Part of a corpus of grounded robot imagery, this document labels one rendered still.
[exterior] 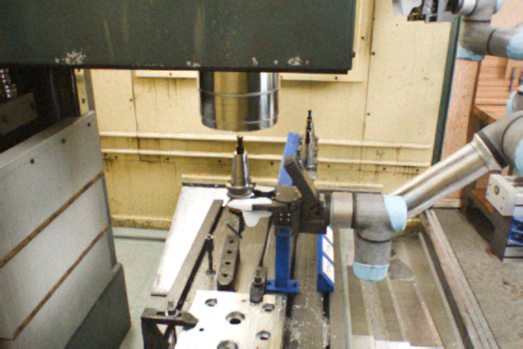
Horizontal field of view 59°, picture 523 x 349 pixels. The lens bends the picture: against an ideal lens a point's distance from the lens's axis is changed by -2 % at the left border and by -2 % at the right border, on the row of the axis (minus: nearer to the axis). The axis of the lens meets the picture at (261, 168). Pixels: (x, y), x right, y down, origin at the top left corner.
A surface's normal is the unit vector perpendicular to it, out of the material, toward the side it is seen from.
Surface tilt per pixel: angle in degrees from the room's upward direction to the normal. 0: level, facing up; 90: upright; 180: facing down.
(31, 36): 90
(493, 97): 90
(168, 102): 91
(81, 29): 90
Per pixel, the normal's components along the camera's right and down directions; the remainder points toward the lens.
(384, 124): -0.12, 0.38
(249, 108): 0.25, 0.36
